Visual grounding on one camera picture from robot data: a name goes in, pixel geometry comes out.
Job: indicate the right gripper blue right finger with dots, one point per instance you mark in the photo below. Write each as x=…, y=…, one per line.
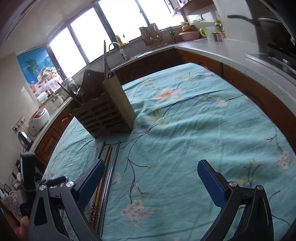
x=214, y=182

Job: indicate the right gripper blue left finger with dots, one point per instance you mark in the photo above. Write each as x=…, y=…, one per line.
x=87, y=183

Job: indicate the red patterned metal chopstick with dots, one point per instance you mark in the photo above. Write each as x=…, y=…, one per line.
x=98, y=192

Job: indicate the silver metal fork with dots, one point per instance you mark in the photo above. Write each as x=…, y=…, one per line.
x=107, y=70

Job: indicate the steel electric kettle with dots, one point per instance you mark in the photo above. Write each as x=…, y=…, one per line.
x=25, y=140

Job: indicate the white red rice cooker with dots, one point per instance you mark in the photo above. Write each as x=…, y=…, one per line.
x=37, y=121

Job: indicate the teal floral tablecloth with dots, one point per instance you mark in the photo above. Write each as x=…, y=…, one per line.
x=166, y=200

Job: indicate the wooden utensil caddy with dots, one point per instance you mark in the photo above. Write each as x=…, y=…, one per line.
x=102, y=106

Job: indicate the small cream appliance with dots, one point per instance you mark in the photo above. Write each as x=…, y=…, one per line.
x=57, y=100

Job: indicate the fruit poster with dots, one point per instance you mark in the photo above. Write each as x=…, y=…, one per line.
x=39, y=70

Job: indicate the lower wooden base cabinets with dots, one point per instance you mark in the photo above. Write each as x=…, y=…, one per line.
x=161, y=69

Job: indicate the chrome sink faucet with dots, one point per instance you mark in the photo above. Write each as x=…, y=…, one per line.
x=121, y=50

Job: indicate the gas stove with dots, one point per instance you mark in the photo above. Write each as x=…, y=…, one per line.
x=277, y=57

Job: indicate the spice jar group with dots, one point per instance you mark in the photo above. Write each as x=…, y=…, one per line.
x=219, y=34

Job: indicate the yellow bottle on sill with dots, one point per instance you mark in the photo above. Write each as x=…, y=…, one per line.
x=118, y=39

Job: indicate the pink plastic basin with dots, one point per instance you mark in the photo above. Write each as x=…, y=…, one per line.
x=189, y=36

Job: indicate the green cup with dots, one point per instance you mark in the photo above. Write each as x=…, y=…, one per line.
x=203, y=32

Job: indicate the black wok with lid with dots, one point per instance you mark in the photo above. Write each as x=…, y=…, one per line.
x=273, y=29

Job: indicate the wall power socket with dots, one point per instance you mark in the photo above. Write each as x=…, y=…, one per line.
x=19, y=124

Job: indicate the upper wooden wall cabinets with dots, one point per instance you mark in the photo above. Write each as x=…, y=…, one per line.
x=186, y=7

